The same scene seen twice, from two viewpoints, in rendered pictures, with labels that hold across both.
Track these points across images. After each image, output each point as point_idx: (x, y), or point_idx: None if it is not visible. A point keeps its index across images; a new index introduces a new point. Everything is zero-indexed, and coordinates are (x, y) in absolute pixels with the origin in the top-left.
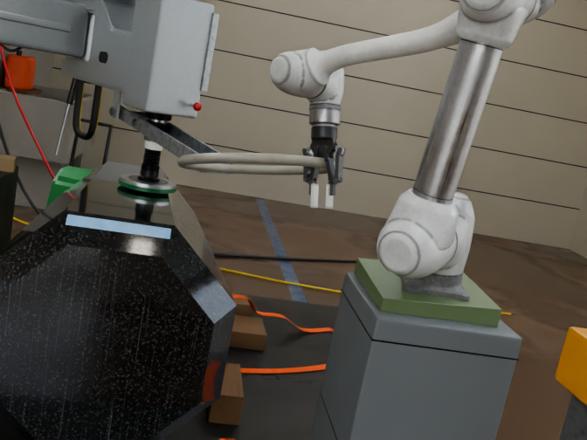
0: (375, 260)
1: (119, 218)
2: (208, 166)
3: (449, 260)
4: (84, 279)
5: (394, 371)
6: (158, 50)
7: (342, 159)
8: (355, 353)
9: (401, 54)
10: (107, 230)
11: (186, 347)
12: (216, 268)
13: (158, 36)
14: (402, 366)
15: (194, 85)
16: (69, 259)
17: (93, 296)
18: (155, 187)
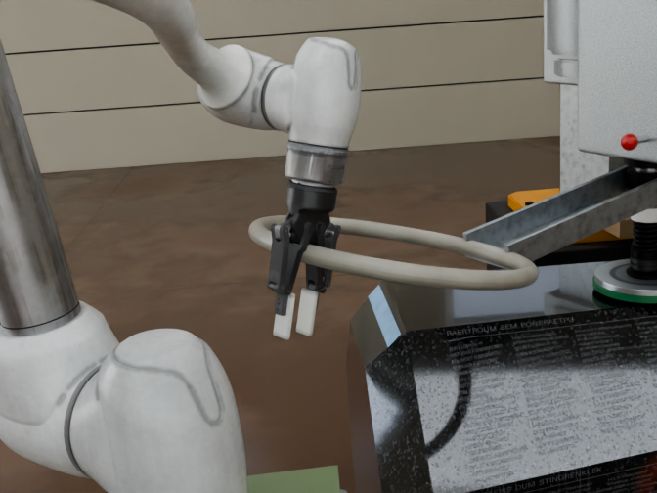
0: (330, 483)
1: (392, 303)
2: (466, 247)
3: (74, 468)
4: (355, 371)
5: None
6: (582, 43)
7: (282, 247)
8: None
9: (162, 43)
10: (375, 314)
11: None
12: (540, 445)
13: (580, 20)
14: None
15: (649, 100)
16: (351, 339)
17: (358, 396)
18: (604, 285)
